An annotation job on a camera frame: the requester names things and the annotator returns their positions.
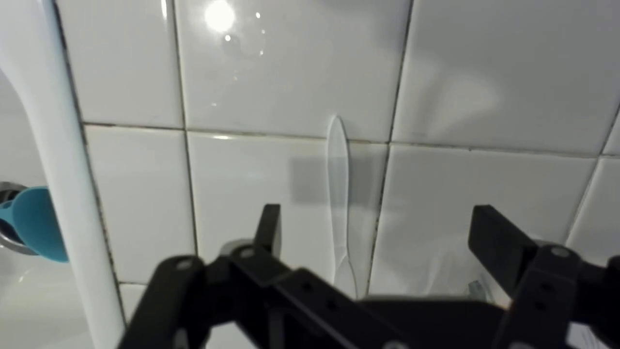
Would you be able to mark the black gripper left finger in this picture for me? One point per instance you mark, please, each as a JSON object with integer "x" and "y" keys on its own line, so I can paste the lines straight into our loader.
{"x": 247, "y": 285}

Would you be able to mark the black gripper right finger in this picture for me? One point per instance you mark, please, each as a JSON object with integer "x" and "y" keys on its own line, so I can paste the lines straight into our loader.
{"x": 550, "y": 285}

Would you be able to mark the clear plastic knife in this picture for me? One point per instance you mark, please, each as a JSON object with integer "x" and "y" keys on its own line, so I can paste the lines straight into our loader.
{"x": 340, "y": 194}

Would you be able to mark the white kitchen sink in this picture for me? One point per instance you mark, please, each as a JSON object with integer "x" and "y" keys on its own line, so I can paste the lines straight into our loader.
{"x": 61, "y": 219}

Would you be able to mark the blue sink object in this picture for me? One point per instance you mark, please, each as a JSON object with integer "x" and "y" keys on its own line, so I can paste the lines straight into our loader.
{"x": 32, "y": 217}

